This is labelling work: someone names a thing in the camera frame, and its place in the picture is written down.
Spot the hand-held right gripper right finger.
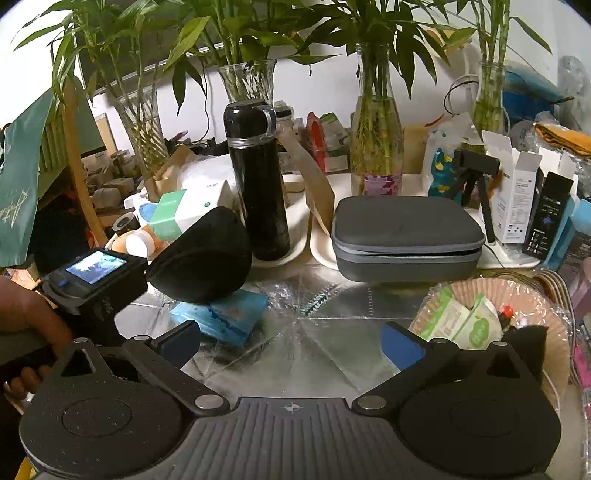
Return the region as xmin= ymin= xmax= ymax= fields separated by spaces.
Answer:
xmin=352 ymin=322 xmax=546 ymax=414

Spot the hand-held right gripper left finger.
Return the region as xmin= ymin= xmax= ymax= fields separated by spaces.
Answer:
xmin=48 ymin=320 xmax=232 ymax=416

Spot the black soft cloth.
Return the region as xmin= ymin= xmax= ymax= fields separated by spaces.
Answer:
xmin=501 ymin=324 xmax=551 ymax=370

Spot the person's left hand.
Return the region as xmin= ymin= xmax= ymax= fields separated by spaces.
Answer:
xmin=0 ymin=276 xmax=75 ymax=402

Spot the white jar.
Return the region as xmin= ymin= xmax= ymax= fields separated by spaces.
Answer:
xmin=124 ymin=228 xmax=158 ymax=258

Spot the blue plastic packet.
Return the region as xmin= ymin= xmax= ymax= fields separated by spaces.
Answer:
xmin=170 ymin=292 xmax=270 ymax=347

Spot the green white sachet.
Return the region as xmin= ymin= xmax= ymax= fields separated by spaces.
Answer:
xmin=417 ymin=286 xmax=477 ymax=345
xmin=465 ymin=295 xmax=505 ymax=352

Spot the black tape roll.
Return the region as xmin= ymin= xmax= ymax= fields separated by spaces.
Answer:
xmin=112 ymin=213 xmax=140 ymax=234

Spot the green white tissue box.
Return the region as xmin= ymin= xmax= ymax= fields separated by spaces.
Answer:
xmin=148 ymin=179 xmax=242 ymax=241

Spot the clear plastic wrapper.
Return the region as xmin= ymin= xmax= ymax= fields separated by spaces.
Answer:
xmin=259 ymin=272 xmax=345 ymax=325

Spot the grey zip case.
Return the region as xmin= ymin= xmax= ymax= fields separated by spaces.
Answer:
xmin=331 ymin=196 xmax=486 ymax=283

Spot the wooden chair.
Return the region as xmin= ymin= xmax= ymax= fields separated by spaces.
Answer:
xmin=39 ymin=78 xmax=110 ymax=250

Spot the brown paper bag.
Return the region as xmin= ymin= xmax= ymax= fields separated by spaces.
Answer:
xmin=277 ymin=127 xmax=336 ymax=237
xmin=145 ymin=145 xmax=200 ymax=200

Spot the green cloth bag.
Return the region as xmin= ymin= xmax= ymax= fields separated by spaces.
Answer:
xmin=0 ymin=88 xmax=57 ymax=269

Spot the white plastic package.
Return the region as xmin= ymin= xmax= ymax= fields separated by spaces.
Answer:
xmin=178 ymin=154 xmax=237 ymax=195

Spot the black thermos bottle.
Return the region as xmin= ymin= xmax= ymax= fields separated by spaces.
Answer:
xmin=224 ymin=99 xmax=291 ymax=262

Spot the white carton box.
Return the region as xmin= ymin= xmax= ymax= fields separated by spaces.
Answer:
xmin=482 ymin=130 xmax=544 ymax=245

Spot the blue carton box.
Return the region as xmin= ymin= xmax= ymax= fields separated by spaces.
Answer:
xmin=545 ymin=196 xmax=583 ymax=274

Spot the black carton box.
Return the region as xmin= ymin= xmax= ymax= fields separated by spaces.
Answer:
xmin=523 ymin=172 xmax=576 ymax=258

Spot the small black tripod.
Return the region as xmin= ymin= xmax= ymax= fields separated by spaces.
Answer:
xmin=452 ymin=148 xmax=502 ymax=246

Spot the glass bottle vase with bamboo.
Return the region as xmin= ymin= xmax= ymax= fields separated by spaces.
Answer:
xmin=295 ymin=0 xmax=462 ymax=198

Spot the white printed plastic bag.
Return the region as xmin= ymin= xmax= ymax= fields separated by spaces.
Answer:
xmin=422 ymin=113 xmax=484 ymax=200

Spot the green white carton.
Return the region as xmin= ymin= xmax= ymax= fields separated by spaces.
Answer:
xmin=318 ymin=113 xmax=351 ymax=175

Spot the red packet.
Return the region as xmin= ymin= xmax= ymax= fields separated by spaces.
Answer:
xmin=306 ymin=112 xmax=327 ymax=172

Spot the dark lidded jar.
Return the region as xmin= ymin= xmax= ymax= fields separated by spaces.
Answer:
xmin=272 ymin=102 xmax=297 ymax=136

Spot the orange yellow cloth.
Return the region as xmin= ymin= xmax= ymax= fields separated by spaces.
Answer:
xmin=533 ymin=122 xmax=591 ymax=156

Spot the blue plastic object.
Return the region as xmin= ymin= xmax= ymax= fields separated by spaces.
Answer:
xmin=503 ymin=69 xmax=574 ymax=126

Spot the clear plastic bag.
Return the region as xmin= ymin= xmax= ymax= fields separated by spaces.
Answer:
xmin=558 ymin=55 xmax=591 ymax=121

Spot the white cable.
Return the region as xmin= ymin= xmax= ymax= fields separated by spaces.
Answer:
xmin=444 ymin=74 xmax=482 ymax=117

